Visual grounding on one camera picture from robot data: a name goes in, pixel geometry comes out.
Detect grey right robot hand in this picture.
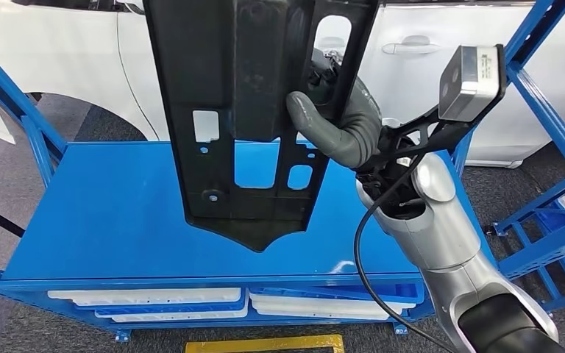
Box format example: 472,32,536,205
286,49,346,161

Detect black plastic frame part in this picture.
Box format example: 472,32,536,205
142,0,380,253

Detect blue metal shelf rack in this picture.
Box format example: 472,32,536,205
0,0,565,344

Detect white car side mirror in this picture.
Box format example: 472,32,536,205
116,0,147,15

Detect yellow floor tape square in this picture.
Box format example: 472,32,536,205
185,333,345,353

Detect blue wheeled metal rack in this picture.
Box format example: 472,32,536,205
484,173,565,313

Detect white car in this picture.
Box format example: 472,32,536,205
0,0,565,169

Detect black right wrist camera bracket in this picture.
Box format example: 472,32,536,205
355,44,508,184

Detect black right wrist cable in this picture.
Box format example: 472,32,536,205
352,153,459,353

